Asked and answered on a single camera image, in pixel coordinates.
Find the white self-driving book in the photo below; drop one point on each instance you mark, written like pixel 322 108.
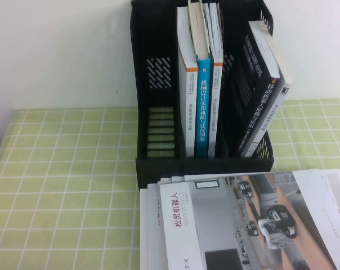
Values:
pixel 271 50

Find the blue spine book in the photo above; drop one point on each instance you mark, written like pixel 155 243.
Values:
pixel 203 112

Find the white book thin orange-striped spine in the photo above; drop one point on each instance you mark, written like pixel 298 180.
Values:
pixel 213 126

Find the black robotics book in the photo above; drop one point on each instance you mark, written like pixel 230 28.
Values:
pixel 251 84

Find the white brochure with grey rectangle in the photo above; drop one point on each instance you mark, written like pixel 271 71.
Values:
pixel 336 225

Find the white paper brochure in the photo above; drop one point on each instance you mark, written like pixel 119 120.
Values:
pixel 147 230
pixel 158 213

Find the green checked tablecloth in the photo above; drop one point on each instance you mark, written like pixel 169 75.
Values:
pixel 74 168

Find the white book thick orange-striped spine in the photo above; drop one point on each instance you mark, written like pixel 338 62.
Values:
pixel 189 112

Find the black plastic book holder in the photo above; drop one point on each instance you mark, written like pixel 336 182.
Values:
pixel 158 168

